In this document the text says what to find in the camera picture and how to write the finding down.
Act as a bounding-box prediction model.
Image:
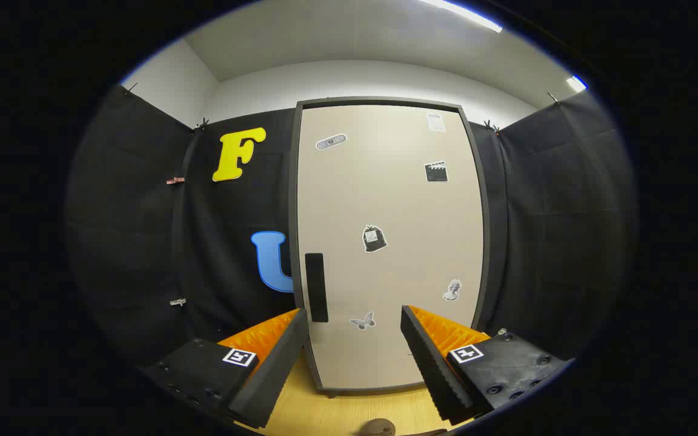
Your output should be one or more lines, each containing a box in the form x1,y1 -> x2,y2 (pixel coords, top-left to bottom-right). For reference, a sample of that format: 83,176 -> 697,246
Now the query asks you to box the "beige shoe cabinet door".
296,104 -> 484,391

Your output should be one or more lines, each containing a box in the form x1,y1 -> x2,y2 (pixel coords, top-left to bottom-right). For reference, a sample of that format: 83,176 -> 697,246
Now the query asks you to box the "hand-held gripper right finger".
400,305 -> 571,426

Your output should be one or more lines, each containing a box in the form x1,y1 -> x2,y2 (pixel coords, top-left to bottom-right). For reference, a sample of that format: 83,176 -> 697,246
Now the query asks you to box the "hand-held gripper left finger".
143,308 -> 309,431

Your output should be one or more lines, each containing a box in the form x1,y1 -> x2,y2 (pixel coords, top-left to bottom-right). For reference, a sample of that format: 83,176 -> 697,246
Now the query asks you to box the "grey shoe cabinet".
288,97 -> 491,397

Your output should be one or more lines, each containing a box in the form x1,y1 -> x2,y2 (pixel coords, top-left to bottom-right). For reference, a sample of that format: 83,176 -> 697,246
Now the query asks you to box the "brown fuzzy shoe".
355,418 -> 397,436

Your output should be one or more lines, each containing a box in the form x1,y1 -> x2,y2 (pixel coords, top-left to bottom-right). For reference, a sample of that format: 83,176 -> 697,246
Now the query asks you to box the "black backdrop cloth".
64,85 -> 637,371

